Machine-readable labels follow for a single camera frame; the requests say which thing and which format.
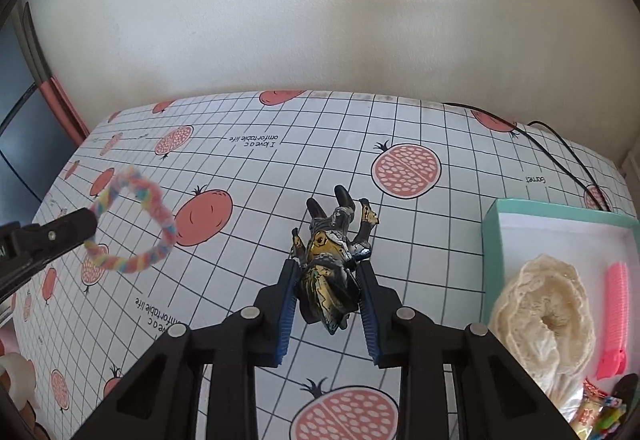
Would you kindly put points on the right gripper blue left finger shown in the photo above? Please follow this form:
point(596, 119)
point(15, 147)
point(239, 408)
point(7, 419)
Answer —
point(286, 306)

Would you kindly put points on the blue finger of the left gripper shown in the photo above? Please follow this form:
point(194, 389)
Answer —
point(40, 244)

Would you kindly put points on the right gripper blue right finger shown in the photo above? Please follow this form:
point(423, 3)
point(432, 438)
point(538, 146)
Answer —
point(370, 297)

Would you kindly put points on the black gold action figure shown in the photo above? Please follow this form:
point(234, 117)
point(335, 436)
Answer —
point(339, 241)

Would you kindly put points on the cream lace scrunchie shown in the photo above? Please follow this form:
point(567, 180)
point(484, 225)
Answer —
point(542, 317)

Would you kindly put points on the orange snack packet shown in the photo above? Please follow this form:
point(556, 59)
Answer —
point(589, 409)

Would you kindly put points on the pink hair roller clip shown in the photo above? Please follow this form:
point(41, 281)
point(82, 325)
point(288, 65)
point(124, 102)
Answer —
point(613, 360)

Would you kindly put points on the black toy car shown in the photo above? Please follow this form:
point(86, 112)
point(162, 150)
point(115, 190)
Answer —
point(625, 389)

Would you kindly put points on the pomegranate grid tablecloth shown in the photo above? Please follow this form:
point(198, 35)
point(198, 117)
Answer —
point(237, 170)

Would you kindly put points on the teal cardboard box tray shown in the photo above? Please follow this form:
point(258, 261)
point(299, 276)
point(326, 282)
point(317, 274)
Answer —
point(515, 231)

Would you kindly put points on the colourful plastic clips pile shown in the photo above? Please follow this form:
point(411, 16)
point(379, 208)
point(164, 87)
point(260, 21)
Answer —
point(608, 420)

